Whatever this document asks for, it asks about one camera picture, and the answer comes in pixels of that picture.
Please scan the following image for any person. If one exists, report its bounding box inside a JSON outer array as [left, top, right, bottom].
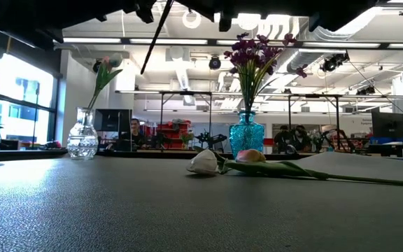
[[274, 125, 293, 152], [291, 125, 311, 152], [122, 118, 148, 151]]

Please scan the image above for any black monitor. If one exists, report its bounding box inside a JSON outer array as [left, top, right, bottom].
[[371, 111, 403, 139], [93, 108, 133, 141]]

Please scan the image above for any white ring lamp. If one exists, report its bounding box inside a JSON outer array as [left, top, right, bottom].
[[182, 9, 202, 29]]

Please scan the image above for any magenta purple flower bunch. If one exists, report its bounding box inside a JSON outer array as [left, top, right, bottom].
[[250, 33, 309, 113]]

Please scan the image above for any pink white tulip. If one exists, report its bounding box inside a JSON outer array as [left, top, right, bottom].
[[222, 148, 403, 189]]

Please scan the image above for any black table mat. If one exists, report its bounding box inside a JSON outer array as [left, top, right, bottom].
[[0, 152, 403, 252]]

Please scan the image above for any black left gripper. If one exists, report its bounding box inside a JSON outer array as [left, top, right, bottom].
[[0, 0, 132, 48]]

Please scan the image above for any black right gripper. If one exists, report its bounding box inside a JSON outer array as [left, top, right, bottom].
[[133, 0, 237, 32]]

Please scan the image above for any black ceiling light rail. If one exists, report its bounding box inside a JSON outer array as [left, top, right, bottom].
[[52, 36, 403, 50]]

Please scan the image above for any blue glass vase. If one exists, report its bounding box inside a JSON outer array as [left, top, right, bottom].
[[228, 110, 265, 159]]

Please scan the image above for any large window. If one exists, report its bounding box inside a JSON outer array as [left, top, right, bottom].
[[0, 52, 58, 148]]

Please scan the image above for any black ceiling camera cluster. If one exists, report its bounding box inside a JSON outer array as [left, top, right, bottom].
[[320, 51, 350, 73]]

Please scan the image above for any black station frame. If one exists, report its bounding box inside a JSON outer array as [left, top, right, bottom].
[[115, 90, 213, 141], [287, 92, 341, 141]]

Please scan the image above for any black table frame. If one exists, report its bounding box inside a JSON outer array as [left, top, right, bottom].
[[0, 148, 311, 162]]

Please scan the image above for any black round ceiling camera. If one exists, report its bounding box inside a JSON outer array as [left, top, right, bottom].
[[208, 55, 222, 70]]

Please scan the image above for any clear glass vase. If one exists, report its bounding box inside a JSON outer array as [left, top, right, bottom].
[[66, 106, 99, 161]]

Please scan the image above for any red storage shelf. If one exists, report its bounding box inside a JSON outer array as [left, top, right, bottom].
[[155, 120, 192, 150]]

